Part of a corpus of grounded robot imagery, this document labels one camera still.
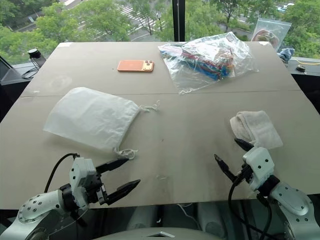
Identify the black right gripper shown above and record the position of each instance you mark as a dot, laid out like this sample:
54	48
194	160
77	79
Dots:
246	175

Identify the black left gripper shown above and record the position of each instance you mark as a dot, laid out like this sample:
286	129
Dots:
96	191

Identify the folded off-white towel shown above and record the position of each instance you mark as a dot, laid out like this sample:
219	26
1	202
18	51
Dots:
257	127

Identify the clear bag of colourful items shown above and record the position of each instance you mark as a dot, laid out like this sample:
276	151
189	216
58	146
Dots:
210	58

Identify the clear zip bag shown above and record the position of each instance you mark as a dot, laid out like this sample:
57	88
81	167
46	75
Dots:
272	31

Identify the white thread scrap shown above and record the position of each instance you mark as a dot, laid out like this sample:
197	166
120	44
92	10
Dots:
162	178

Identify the small black round device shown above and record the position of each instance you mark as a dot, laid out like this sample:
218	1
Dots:
301	68

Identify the orange smartphone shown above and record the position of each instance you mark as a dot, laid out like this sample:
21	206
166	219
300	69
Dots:
133	66

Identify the blue crumpled cloth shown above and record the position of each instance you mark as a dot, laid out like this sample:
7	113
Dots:
287	54

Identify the dark grey angled panel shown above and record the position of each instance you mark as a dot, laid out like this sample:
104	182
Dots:
8	75

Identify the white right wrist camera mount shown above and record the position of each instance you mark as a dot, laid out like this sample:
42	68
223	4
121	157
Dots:
260	162

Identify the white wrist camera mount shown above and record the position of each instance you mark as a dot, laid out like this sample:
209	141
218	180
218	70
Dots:
81	170
260	162

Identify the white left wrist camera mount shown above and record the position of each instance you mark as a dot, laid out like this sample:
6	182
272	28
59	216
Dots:
81	170

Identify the black window frame post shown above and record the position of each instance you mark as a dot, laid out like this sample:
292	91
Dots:
178	20

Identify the black round camera on stand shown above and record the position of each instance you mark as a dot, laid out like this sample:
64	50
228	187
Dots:
34	54

